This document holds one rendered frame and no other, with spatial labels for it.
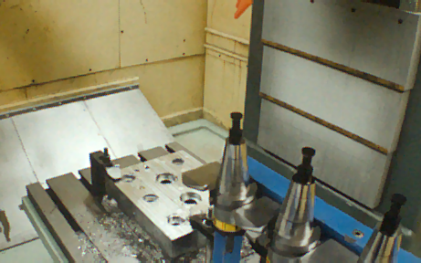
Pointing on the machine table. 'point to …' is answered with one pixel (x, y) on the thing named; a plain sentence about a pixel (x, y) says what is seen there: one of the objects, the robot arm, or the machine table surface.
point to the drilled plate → (154, 224)
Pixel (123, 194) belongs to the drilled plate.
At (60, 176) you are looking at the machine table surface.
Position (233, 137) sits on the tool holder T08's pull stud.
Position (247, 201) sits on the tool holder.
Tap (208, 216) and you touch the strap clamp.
